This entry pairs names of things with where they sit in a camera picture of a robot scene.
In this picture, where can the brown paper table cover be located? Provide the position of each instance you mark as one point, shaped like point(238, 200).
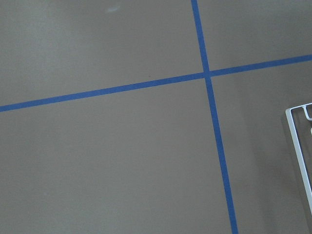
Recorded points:
point(152, 116)

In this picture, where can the white wire cup holder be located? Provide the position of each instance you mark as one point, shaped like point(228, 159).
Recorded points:
point(299, 120)

